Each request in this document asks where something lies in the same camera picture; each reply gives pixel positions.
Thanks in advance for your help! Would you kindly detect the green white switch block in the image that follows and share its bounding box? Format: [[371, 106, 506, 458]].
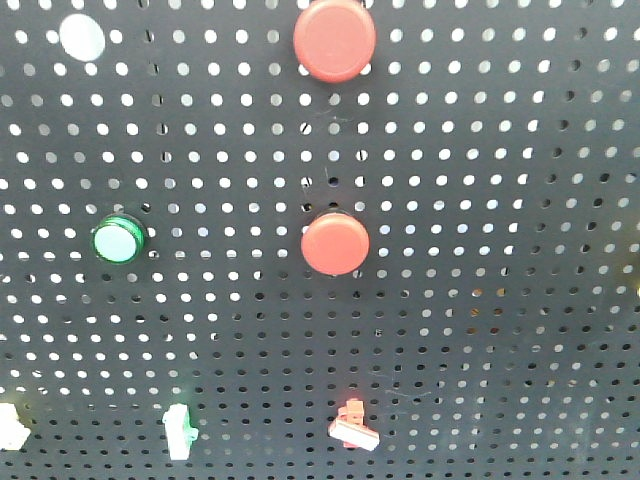
[[162, 403, 199, 461]]

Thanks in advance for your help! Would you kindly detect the yellow white switch block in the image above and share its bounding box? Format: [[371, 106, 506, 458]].
[[0, 403, 31, 451]]

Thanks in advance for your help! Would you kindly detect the red round knob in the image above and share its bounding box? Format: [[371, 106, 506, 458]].
[[293, 0, 376, 83], [301, 213, 370, 276]]

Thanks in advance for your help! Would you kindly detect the lower red round knob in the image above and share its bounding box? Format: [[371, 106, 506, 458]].
[[301, 213, 370, 276]]

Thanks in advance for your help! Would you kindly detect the upper red round knob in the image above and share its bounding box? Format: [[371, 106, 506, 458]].
[[293, 0, 376, 83]]

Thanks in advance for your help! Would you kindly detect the green round push button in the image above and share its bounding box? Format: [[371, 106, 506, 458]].
[[91, 213, 146, 264]]

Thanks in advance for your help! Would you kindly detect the red white switch block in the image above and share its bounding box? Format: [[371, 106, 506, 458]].
[[327, 398, 380, 451]]

